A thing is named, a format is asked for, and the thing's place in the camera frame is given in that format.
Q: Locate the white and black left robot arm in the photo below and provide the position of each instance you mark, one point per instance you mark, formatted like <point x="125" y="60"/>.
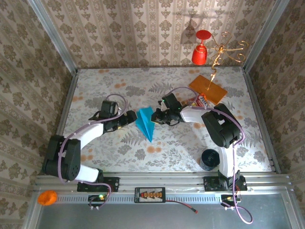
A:
<point x="71" y="152"/>

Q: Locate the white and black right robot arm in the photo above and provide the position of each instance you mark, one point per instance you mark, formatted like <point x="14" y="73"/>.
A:
<point x="221" y="128"/>

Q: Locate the Fox's fruit candy bag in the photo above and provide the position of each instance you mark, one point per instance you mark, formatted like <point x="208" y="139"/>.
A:
<point x="200" y="101"/>

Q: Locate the wooden rack base board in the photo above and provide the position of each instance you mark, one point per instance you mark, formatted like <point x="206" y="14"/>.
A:
<point x="209" y="88"/>

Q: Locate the dark blue mug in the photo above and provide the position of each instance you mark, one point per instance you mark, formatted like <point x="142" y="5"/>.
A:
<point x="209" y="159"/>

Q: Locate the red wine glass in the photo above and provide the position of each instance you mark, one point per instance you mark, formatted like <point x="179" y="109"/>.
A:
<point x="199" y="56"/>

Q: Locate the black power distribution board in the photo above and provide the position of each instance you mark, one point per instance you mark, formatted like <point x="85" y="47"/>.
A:
<point x="149" y="195"/>

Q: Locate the small black controller box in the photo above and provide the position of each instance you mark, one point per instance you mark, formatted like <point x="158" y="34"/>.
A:
<point x="228" y="199"/>
<point x="96" y="199"/>

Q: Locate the orange ball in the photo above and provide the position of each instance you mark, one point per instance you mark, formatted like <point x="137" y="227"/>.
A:
<point x="47" y="198"/>

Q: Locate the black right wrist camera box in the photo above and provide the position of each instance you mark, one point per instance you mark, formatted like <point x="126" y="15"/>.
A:
<point x="171" y="101"/>

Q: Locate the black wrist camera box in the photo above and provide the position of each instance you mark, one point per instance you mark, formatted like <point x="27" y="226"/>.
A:
<point x="171" y="101"/>
<point x="109" y="108"/>

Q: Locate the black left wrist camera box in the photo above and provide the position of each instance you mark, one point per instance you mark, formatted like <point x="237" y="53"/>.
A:
<point x="109" y="108"/>

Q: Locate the aluminium frame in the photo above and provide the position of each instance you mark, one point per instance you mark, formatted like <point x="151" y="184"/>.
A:
<point x="166" y="181"/>

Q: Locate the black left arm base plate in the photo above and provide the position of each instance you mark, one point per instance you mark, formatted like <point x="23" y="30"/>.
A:
<point x="112" y="183"/>

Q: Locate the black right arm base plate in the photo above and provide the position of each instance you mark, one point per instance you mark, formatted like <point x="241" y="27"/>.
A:
<point x="212" y="183"/>

